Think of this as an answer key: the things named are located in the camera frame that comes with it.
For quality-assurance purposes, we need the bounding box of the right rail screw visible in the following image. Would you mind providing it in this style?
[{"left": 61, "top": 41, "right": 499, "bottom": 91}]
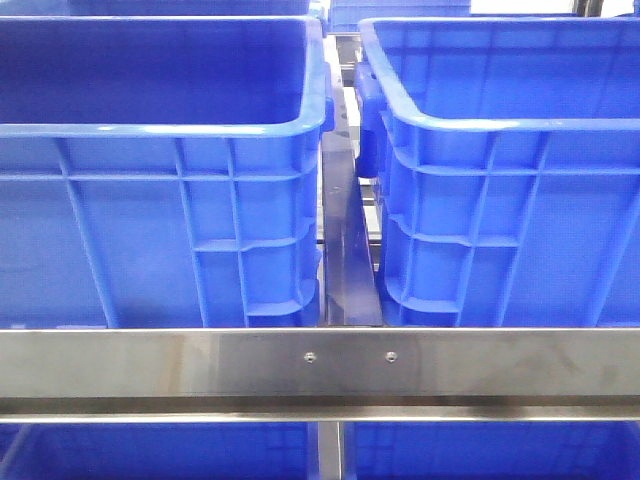
[{"left": 385, "top": 351, "right": 398, "bottom": 363}]

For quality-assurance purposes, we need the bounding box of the blue crate rear right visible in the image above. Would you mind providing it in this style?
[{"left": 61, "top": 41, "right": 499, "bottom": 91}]
[{"left": 328, "top": 0, "right": 471, "bottom": 33}]

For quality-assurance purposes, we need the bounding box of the steel shelf front rail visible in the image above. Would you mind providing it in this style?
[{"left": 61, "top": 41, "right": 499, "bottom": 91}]
[{"left": 1, "top": 327, "right": 639, "bottom": 423}]

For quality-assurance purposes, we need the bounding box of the blue crate lower right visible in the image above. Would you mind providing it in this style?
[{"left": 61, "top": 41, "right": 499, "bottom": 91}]
[{"left": 348, "top": 422, "right": 639, "bottom": 479}]

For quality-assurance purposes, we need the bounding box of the large blue crate left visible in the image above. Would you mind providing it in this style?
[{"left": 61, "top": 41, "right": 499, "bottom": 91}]
[{"left": 1, "top": 16, "right": 333, "bottom": 329}]

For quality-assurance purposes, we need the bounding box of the steel lower vertical post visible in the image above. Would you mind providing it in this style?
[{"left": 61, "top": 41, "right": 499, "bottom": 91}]
[{"left": 318, "top": 421, "right": 346, "bottom": 480}]

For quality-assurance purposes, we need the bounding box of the blue crate lower left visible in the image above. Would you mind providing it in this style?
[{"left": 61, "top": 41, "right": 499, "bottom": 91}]
[{"left": 1, "top": 423, "right": 319, "bottom": 479}]

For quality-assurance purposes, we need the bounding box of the blue crate rear left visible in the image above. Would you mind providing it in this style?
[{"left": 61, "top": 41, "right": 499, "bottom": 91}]
[{"left": 69, "top": 0, "right": 326, "bottom": 18}]

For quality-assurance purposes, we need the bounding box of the large blue crate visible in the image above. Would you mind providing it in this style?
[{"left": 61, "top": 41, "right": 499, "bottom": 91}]
[
  {"left": 1, "top": 16, "right": 333, "bottom": 329},
  {"left": 355, "top": 17, "right": 639, "bottom": 328}
]

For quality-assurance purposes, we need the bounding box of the large blue crate right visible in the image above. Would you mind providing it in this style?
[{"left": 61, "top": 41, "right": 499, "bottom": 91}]
[{"left": 355, "top": 17, "right": 639, "bottom": 328}]

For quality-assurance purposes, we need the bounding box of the steel centre divider bar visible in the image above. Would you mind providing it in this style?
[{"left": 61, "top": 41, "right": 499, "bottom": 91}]
[{"left": 321, "top": 35, "right": 384, "bottom": 327}]

